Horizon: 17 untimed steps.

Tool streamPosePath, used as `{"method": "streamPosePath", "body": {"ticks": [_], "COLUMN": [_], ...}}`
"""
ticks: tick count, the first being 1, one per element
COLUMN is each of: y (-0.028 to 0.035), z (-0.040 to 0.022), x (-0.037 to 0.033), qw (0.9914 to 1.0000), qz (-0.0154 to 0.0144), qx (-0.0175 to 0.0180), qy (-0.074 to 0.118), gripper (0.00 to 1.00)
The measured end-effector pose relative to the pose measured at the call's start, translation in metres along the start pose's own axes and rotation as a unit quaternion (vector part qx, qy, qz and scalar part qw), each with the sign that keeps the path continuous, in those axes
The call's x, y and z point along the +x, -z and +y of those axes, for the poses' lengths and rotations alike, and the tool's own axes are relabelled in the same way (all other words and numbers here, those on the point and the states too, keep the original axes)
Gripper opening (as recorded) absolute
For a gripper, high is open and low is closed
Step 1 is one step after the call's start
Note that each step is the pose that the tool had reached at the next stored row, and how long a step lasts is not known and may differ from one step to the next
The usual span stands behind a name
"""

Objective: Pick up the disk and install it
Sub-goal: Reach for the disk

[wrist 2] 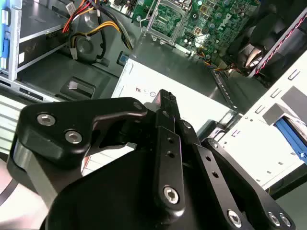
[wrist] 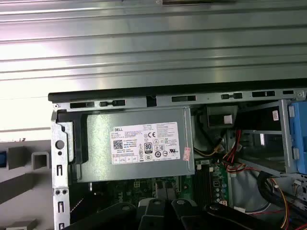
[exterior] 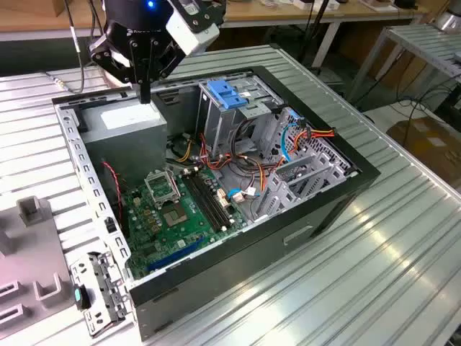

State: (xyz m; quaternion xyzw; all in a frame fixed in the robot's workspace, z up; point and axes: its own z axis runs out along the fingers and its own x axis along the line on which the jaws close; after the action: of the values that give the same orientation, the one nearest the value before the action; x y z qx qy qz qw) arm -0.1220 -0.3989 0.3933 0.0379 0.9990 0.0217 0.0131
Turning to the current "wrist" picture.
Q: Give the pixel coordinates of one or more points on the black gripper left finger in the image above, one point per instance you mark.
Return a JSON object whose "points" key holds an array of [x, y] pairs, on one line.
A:
{"points": [[151, 215]]}

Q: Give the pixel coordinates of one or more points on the grey metal drive cage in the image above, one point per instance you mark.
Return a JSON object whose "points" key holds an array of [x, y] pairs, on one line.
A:
{"points": [[286, 134]]}

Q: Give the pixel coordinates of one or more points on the blue drive bay latch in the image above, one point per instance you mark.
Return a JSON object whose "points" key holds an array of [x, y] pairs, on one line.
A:
{"points": [[299, 134]]}

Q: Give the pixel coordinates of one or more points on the green motherboard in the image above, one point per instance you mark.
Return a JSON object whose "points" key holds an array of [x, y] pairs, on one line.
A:
{"points": [[221, 177]]}

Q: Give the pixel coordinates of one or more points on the grey parts rack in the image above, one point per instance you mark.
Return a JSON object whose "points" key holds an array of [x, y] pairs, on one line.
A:
{"points": [[24, 189]]}

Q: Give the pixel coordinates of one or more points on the grey power supply unit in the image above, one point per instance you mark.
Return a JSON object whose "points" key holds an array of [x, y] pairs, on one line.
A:
{"points": [[100, 148]]}

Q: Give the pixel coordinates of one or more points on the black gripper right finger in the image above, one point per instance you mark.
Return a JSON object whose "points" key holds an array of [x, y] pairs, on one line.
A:
{"points": [[184, 213]]}

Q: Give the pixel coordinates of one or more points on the black RAM slot bank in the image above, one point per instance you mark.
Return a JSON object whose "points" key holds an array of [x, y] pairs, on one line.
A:
{"points": [[204, 187]]}

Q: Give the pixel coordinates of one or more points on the black open PC case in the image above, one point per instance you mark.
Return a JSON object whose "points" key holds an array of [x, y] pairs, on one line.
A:
{"points": [[60, 134]]}

